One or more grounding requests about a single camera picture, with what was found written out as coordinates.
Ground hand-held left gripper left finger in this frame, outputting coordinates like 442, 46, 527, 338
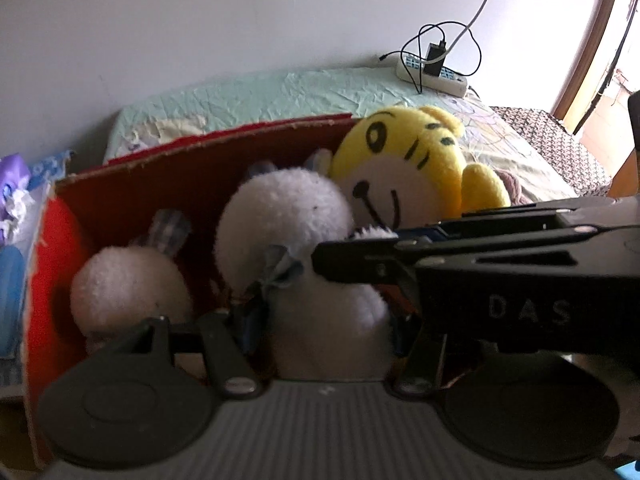
117, 295, 268, 398

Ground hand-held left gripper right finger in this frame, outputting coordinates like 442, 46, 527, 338
394, 332, 448, 396

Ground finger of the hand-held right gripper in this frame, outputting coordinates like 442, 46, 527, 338
311, 225, 640, 286
395, 196, 640, 241

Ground yellow tiger plush toy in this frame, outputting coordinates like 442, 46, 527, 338
327, 105, 512, 233

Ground white plush rabbit blue bow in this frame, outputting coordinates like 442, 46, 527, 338
214, 149, 397, 381

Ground small white plush rabbit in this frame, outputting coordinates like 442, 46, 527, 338
70, 209, 197, 357

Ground red cardboard box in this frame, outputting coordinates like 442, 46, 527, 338
22, 112, 426, 466

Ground wooden door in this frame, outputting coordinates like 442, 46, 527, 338
611, 90, 640, 197

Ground black power adapter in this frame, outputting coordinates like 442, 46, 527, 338
425, 42, 447, 77

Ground white power strip with charger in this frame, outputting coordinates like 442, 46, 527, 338
380, 22, 483, 96

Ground blue printed packet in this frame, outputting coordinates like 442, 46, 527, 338
27, 149, 76, 193

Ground purple plastic bag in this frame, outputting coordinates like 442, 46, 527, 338
0, 155, 32, 221

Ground wooden door frame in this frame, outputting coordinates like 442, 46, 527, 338
550, 0, 628, 133

